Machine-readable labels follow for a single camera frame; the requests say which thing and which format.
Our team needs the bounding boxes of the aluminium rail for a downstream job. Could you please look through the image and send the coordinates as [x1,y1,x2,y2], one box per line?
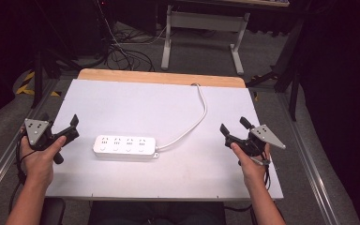
[277,91,342,225]
[0,78,61,203]

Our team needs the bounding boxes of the person's right hand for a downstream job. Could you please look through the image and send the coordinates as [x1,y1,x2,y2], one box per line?
[230,142,272,192]

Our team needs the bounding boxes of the left hand-held gripper black cable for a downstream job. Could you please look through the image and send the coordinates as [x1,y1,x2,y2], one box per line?
[7,132,30,218]

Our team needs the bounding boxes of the tangle of black floor cables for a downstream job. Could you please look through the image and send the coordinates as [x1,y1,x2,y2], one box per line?
[97,0,167,73]

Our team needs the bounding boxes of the white power strip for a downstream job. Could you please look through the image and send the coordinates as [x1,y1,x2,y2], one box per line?
[92,134,160,160]

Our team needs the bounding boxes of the person's left hand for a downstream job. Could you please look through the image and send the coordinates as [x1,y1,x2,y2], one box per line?
[20,126,68,189]

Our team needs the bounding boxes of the black chair part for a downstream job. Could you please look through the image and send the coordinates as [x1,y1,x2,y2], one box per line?
[39,197,67,225]

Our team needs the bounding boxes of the person's legs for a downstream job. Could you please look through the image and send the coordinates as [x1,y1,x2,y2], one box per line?
[88,201,227,225]

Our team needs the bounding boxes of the white board sheet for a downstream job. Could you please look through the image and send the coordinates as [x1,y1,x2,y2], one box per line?
[44,78,285,202]

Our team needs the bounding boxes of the wooden table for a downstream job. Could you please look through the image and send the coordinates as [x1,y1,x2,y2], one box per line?
[77,67,248,89]

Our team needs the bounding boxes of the hand-held gripper black cable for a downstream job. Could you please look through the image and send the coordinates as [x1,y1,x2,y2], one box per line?
[7,132,30,218]
[224,164,272,214]

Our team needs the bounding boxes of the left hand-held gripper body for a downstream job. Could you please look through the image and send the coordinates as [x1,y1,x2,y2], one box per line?
[23,117,80,165]

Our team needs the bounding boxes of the white power strip cable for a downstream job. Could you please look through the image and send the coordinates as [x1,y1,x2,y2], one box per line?
[155,82,208,152]

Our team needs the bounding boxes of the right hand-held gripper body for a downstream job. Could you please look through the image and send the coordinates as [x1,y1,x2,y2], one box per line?
[224,124,287,167]

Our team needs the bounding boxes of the white metal table frame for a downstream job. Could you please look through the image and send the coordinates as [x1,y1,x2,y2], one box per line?
[160,0,291,76]

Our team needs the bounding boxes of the black metal stand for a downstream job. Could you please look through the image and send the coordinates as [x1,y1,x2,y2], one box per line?
[31,37,83,110]
[245,17,305,122]

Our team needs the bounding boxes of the right hand-held gripper black cable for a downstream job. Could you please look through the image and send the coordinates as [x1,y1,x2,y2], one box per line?
[224,164,272,214]

